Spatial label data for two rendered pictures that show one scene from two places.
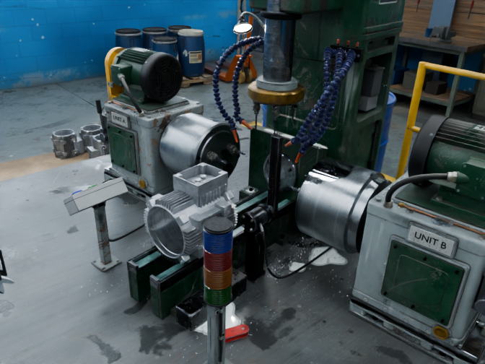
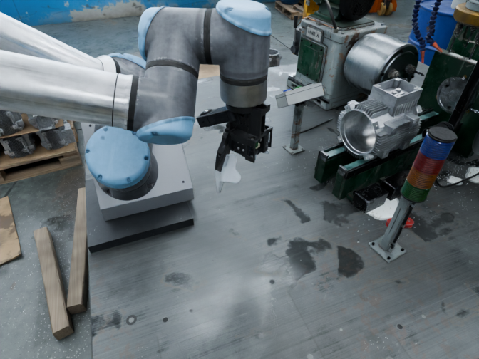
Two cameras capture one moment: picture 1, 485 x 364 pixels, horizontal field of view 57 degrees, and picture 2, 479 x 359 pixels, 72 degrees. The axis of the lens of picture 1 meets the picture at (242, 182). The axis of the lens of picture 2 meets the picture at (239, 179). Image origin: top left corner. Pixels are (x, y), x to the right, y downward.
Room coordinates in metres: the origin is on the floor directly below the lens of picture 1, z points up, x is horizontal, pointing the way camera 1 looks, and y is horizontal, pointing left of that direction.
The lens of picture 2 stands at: (0.03, 0.26, 1.62)
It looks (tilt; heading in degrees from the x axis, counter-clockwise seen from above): 41 degrees down; 20
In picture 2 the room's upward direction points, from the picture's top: straight up
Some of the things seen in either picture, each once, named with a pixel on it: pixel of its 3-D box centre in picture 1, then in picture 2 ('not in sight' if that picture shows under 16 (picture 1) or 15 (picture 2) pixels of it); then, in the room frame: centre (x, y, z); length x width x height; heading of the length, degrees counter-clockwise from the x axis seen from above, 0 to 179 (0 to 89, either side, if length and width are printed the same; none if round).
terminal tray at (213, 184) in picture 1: (201, 185); (394, 97); (1.14, 0.12, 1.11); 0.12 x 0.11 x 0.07; 140
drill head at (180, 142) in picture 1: (191, 146); (371, 63); (1.60, 0.20, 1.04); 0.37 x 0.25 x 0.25; 50
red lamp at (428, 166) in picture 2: (218, 254); (429, 159); (0.77, 0.05, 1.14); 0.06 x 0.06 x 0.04
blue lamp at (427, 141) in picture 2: (218, 236); (437, 144); (0.77, 0.05, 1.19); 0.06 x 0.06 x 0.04
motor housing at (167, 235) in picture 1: (191, 218); (378, 125); (1.11, 0.14, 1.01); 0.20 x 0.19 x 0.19; 140
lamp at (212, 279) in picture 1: (218, 272); (423, 174); (0.77, 0.05, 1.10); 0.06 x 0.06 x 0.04
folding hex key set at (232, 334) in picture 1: (233, 334); (399, 223); (0.88, 0.01, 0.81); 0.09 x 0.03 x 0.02; 114
